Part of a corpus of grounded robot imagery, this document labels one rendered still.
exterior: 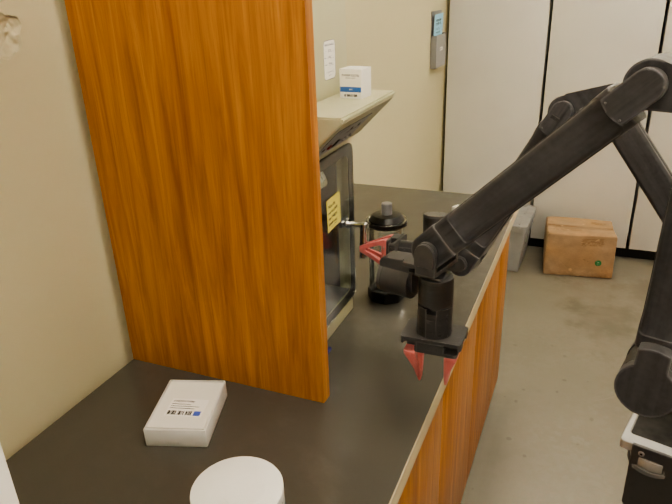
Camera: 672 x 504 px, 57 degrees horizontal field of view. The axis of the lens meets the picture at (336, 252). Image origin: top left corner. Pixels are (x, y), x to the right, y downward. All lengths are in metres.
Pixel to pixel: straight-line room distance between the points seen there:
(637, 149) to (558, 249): 2.81
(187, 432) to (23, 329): 0.38
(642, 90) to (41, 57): 1.02
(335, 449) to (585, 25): 3.36
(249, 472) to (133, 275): 0.61
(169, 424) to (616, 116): 0.92
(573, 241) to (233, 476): 3.33
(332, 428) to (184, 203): 0.53
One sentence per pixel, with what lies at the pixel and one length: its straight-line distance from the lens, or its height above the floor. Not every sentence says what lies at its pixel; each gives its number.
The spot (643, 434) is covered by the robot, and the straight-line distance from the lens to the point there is 1.17.
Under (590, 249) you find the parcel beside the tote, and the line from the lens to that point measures 4.07.
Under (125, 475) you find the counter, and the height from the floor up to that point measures 0.94.
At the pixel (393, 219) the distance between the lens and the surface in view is 1.58.
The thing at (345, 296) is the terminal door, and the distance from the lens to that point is 1.55.
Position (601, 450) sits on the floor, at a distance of 2.78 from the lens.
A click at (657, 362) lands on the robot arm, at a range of 0.89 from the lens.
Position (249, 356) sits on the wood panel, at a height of 1.02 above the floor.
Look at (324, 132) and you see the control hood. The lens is 1.15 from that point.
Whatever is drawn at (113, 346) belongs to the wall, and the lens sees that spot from 1.54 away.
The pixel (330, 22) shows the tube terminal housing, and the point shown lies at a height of 1.66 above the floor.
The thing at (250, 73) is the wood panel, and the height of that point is 1.60.
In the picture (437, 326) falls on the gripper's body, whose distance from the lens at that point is 1.02.
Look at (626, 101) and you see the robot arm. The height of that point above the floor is 1.60.
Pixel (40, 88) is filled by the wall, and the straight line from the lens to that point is 1.32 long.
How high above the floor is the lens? 1.73
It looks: 23 degrees down
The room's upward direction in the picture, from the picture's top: 2 degrees counter-clockwise
